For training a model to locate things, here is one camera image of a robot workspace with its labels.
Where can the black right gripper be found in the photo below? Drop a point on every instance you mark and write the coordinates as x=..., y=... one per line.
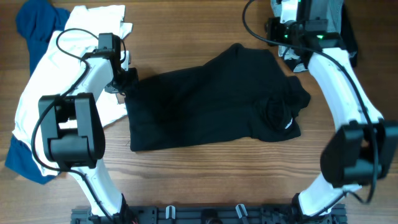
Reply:
x=273, y=32

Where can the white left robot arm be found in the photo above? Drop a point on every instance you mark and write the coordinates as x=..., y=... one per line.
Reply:
x=69, y=137

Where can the black t-shirt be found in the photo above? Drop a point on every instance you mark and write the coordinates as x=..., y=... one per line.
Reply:
x=240, y=93

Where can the white t-shirt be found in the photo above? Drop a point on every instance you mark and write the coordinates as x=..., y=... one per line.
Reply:
x=57, y=69

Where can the black folded garment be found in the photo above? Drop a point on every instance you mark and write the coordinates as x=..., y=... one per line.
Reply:
x=339, y=21

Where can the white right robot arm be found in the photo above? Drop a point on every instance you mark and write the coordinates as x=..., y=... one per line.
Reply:
x=361, y=150

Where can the blue t-shirt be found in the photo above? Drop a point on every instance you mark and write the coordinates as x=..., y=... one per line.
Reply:
x=36, y=21

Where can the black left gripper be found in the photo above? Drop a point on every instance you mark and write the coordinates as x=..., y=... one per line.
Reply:
x=132, y=83

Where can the light blue jeans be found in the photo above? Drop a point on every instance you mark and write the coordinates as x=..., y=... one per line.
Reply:
x=332, y=39

